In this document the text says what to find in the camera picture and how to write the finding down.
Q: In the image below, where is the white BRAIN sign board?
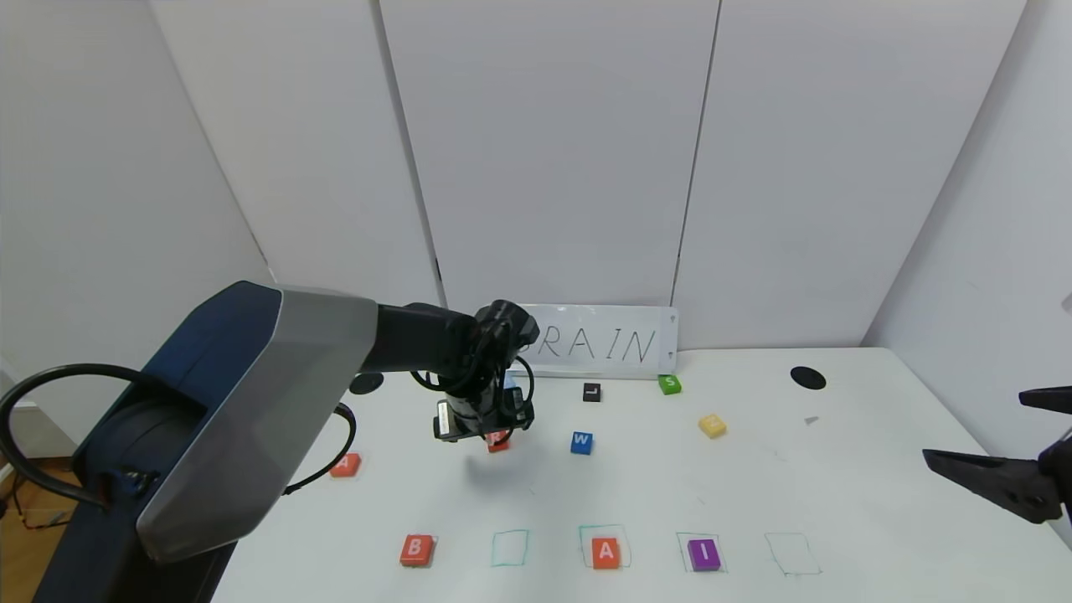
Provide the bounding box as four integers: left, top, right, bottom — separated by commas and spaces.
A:
521, 305, 678, 379

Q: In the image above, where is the black left arm hose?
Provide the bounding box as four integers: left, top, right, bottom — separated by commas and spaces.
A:
285, 404, 358, 495

